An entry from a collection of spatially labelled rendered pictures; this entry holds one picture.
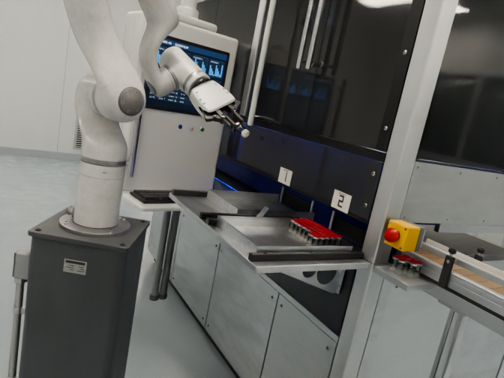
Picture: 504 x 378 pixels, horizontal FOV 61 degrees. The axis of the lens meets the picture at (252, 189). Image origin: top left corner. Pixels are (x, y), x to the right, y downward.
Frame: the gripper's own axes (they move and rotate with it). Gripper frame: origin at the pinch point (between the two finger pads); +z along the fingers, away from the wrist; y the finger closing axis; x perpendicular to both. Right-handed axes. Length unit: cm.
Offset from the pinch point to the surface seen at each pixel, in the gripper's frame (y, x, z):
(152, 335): 33, -147, -4
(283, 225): -10.9, -39.5, 20.6
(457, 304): -21, -17, 74
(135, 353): 45, -134, 2
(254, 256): 16.0, -13.3, 30.9
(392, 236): -18, -11, 50
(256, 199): -23, -63, -3
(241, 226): 3.9, -34.1, 14.6
